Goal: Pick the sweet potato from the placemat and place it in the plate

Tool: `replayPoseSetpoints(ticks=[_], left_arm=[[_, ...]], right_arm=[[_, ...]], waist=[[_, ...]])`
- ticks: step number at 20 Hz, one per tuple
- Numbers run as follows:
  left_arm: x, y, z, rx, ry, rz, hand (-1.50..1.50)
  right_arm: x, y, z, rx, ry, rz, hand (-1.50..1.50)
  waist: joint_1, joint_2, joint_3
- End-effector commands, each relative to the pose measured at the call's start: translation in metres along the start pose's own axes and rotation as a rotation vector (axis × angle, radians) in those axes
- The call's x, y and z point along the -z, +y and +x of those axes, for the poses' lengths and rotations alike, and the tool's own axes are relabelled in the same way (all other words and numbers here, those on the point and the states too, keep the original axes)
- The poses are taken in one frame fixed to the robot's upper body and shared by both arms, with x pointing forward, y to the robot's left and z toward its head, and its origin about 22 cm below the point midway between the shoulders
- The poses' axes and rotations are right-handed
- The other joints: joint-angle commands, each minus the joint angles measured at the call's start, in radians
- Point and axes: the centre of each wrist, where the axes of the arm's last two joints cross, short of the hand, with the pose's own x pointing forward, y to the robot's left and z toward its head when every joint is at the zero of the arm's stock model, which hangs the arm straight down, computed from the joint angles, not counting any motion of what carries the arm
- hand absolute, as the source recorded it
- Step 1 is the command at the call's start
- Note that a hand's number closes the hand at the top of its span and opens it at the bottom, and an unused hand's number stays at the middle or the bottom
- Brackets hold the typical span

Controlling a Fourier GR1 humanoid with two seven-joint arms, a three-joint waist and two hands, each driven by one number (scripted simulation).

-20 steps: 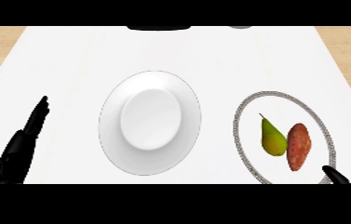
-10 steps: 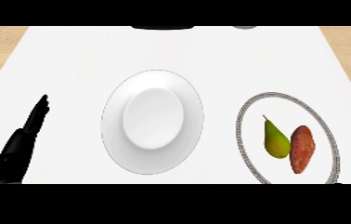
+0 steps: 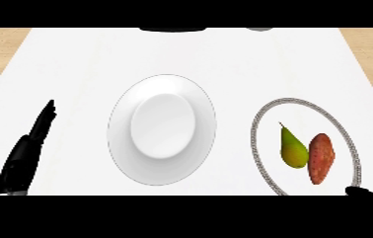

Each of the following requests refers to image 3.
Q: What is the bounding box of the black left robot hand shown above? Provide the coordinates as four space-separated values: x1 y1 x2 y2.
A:
0 99 58 195

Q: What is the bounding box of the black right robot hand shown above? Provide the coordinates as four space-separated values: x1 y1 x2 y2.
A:
343 186 373 197

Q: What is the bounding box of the reddish brown sweet potato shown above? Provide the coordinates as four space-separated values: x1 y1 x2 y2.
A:
306 132 336 186

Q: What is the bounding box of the white placemat with grey rim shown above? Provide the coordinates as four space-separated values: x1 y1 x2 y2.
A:
249 97 362 197

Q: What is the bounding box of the white oval plate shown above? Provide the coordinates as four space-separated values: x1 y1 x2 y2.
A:
106 73 218 187

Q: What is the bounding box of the green pear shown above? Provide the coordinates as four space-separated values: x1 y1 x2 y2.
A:
277 121 311 170

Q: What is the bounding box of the black rounded object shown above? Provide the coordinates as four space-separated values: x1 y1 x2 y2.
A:
138 27 207 34

